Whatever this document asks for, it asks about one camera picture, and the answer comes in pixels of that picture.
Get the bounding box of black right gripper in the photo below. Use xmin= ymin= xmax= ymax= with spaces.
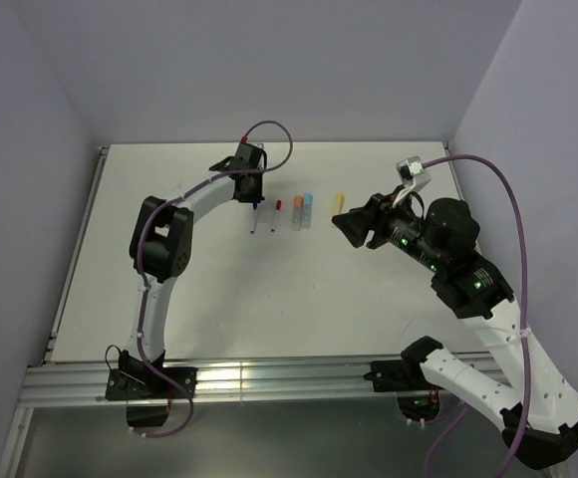
xmin=331 ymin=183 xmax=445 ymax=272

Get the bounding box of yellow marker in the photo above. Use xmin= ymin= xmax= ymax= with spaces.
xmin=332 ymin=192 xmax=345 ymax=216

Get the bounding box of thin white pen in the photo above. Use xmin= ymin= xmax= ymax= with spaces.
xmin=249 ymin=203 xmax=259 ymax=234

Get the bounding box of light blue marker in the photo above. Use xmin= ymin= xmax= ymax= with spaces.
xmin=301 ymin=193 xmax=313 ymax=229

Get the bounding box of orange marker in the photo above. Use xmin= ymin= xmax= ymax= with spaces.
xmin=292 ymin=195 xmax=304 ymax=231

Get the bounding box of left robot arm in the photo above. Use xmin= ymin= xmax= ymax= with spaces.
xmin=119 ymin=139 xmax=267 ymax=397

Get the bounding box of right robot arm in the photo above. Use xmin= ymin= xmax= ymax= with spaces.
xmin=332 ymin=193 xmax=578 ymax=470

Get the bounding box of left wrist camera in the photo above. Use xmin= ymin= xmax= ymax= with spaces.
xmin=240 ymin=134 xmax=265 ymax=149

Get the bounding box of aluminium rail frame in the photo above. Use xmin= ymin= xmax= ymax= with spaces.
xmin=0 ymin=140 xmax=567 ymax=478

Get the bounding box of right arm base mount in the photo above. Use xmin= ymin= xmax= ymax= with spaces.
xmin=363 ymin=359 xmax=458 ymax=428

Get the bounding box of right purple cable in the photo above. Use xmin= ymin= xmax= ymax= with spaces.
xmin=421 ymin=154 xmax=533 ymax=478

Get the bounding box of purple cable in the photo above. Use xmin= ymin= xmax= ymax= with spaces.
xmin=137 ymin=119 xmax=294 ymax=439
xmin=421 ymin=154 xmax=533 ymax=478

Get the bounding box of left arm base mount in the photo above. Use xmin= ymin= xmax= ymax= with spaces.
xmin=105 ymin=368 xmax=185 ymax=428

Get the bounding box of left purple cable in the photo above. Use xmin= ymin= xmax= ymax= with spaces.
xmin=137 ymin=119 xmax=294 ymax=439

